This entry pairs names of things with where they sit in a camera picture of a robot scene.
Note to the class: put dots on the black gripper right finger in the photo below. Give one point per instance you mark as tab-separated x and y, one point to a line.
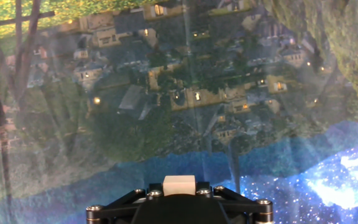
247	208

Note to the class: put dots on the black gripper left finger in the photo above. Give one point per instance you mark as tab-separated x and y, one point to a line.
113	208

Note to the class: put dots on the galaxy and landscape printed cloth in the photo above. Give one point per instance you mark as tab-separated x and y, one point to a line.
179	93

